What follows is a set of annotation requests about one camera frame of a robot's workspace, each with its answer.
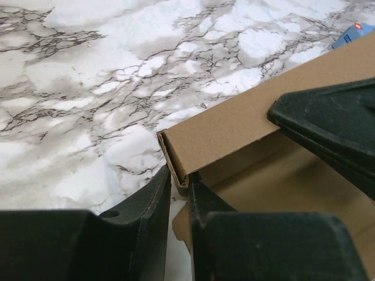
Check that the brown cardboard box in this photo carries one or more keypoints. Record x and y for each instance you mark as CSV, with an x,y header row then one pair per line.
x,y
243,157

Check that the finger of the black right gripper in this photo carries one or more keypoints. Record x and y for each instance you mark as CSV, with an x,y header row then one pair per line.
x,y
336,123

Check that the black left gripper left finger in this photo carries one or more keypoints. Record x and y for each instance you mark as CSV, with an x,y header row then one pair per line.
x,y
126,242

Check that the blue small box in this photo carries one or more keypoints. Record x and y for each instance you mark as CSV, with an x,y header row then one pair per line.
x,y
357,30

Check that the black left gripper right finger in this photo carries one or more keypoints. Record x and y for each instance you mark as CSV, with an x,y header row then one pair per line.
x,y
227,244

